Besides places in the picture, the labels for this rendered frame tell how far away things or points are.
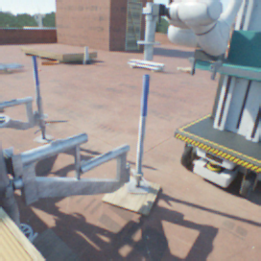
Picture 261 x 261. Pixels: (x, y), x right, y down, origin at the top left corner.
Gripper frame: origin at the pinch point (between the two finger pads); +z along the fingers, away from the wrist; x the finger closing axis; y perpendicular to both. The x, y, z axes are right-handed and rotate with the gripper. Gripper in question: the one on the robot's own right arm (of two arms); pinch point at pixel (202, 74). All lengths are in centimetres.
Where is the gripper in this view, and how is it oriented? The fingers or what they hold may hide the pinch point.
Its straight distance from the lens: 139.1
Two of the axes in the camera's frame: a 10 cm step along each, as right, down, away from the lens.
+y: 7.0, -2.7, 6.7
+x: -7.2, -3.4, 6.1
